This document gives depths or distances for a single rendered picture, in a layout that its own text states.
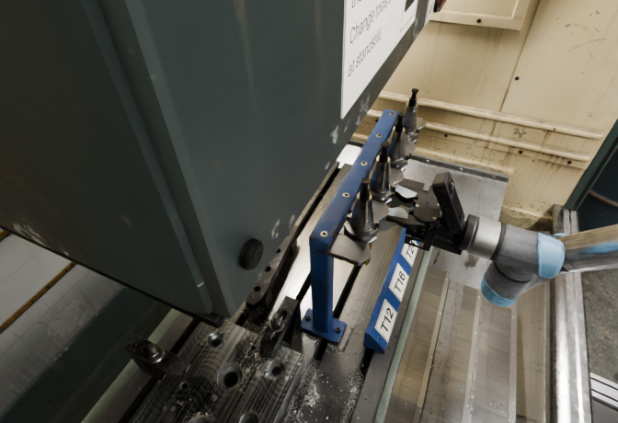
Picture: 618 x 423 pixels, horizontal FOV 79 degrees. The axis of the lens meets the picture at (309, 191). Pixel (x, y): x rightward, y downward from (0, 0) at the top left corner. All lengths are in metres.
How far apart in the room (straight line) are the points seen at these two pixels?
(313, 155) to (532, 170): 1.31
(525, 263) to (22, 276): 0.94
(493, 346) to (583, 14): 0.88
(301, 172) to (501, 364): 1.07
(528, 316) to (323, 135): 1.23
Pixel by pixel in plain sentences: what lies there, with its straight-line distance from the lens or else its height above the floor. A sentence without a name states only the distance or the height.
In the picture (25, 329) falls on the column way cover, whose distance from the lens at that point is 1.00.
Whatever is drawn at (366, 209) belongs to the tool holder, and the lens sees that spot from 0.64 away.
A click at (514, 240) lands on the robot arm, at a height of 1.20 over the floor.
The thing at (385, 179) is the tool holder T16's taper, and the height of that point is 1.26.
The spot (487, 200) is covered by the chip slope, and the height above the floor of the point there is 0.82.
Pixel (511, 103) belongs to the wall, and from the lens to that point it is 1.32.
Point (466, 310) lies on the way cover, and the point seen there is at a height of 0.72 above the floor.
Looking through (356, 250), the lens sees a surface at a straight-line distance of 0.66.
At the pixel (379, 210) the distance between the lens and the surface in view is 0.73.
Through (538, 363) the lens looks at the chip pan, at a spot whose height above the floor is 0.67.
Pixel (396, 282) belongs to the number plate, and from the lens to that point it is 0.96.
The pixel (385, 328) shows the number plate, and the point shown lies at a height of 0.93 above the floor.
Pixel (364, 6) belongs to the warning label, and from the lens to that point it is 0.20.
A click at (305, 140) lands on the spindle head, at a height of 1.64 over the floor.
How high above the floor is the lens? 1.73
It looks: 43 degrees down
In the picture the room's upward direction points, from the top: 2 degrees counter-clockwise
